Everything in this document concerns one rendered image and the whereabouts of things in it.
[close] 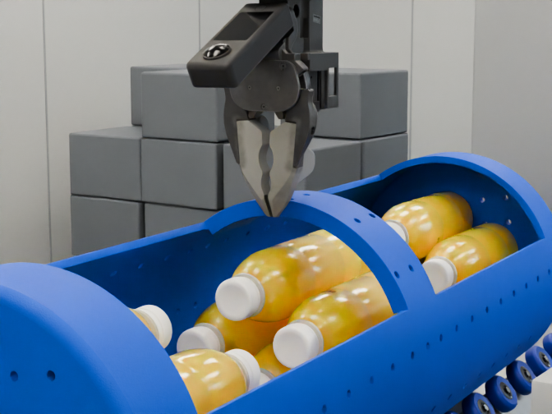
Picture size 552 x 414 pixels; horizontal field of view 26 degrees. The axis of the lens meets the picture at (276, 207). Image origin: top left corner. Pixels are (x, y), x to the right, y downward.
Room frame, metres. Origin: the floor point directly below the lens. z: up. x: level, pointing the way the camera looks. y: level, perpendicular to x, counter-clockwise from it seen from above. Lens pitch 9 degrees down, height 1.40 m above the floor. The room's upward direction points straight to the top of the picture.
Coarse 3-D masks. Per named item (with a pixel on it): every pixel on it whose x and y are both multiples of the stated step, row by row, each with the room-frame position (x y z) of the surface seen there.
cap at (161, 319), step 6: (144, 306) 0.94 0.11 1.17; (150, 306) 0.94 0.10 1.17; (156, 306) 0.94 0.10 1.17; (150, 312) 0.93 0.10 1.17; (156, 312) 0.93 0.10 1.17; (162, 312) 0.94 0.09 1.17; (156, 318) 0.93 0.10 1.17; (162, 318) 0.93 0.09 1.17; (156, 324) 0.92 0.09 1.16; (162, 324) 0.93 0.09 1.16; (168, 324) 0.93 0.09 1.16; (162, 330) 0.93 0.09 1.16; (168, 330) 0.93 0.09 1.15; (162, 336) 0.93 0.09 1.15; (168, 336) 0.93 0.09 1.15; (162, 342) 0.93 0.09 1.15; (168, 342) 0.94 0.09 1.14
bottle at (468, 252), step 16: (480, 224) 1.48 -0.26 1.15; (496, 224) 1.47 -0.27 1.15; (448, 240) 1.36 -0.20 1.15; (464, 240) 1.36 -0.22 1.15; (480, 240) 1.39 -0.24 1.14; (496, 240) 1.41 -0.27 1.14; (512, 240) 1.45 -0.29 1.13; (432, 256) 1.34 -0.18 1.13; (448, 256) 1.33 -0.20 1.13; (464, 256) 1.33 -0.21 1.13; (480, 256) 1.35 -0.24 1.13; (496, 256) 1.39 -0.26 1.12; (464, 272) 1.33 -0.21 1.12
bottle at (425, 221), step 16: (448, 192) 1.49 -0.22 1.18; (400, 208) 1.38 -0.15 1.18; (416, 208) 1.38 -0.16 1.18; (432, 208) 1.40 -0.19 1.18; (448, 208) 1.44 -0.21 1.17; (464, 208) 1.47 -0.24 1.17; (400, 224) 1.35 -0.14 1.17; (416, 224) 1.36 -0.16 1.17; (432, 224) 1.38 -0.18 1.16; (448, 224) 1.42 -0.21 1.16; (464, 224) 1.46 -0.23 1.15; (416, 240) 1.35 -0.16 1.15; (432, 240) 1.37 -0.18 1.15; (416, 256) 1.37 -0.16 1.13
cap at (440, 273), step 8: (424, 264) 1.31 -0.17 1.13; (432, 264) 1.31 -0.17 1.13; (440, 264) 1.30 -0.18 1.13; (448, 264) 1.32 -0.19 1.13; (432, 272) 1.31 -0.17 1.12; (440, 272) 1.30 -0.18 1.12; (448, 272) 1.30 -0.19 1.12; (432, 280) 1.31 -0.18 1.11; (440, 280) 1.30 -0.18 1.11; (448, 280) 1.30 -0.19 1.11; (440, 288) 1.30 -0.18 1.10
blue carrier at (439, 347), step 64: (320, 192) 1.16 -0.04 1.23; (384, 192) 1.56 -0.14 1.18; (512, 192) 1.42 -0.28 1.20; (128, 256) 1.05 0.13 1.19; (192, 256) 1.18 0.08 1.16; (384, 256) 1.06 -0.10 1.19; (512, 256) 1.29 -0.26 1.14; (0, 320) 0.75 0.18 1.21; (64, 320) 0.73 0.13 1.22; (128, 320) 0.76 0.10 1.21; (192, 320) 1.22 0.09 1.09; (384, 320) 1.01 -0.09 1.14; (448, 320) 1.11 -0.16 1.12; (512, 320) 1.27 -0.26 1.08; (0, 384) 0.75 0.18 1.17; (64, 384) 0.72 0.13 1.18; (128, 384) 0.71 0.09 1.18; (320, 384) 0.88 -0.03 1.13; (384, 384) 0.98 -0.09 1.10; (448, 384) 1.12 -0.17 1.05
